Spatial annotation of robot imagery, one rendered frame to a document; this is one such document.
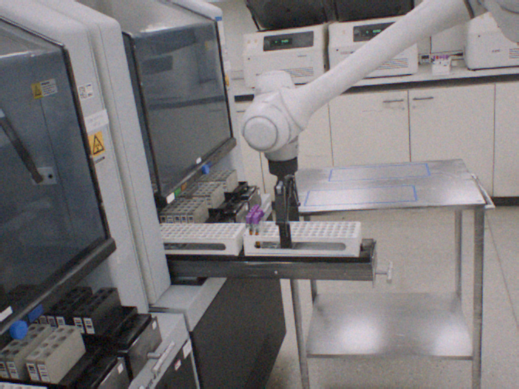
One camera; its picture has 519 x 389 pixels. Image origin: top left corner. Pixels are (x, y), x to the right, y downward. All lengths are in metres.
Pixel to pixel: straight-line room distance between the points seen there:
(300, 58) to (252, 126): 2.57
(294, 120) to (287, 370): 1.42
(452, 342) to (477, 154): 1.93
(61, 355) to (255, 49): 2.93
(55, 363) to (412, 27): 0.99
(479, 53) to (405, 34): 2.36
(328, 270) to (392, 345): 0.66
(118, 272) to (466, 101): 2.76
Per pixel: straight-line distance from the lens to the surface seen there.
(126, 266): 1.31
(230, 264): 1.44
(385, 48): 1.23
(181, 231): 1.53
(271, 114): 1.10
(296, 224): 1.45
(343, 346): 1.98
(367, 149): 3.70
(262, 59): 3.72
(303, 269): 1.39
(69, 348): 1.13
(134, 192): 1.34
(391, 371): 2.32
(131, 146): 1.34
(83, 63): 1.21
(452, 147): 3.70
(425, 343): 1.99
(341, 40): 3.63
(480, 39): 3.60
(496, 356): 2.44
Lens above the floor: 1.43
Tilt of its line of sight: 19 degrees down
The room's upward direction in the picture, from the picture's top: 8 degrees counter-clockwise
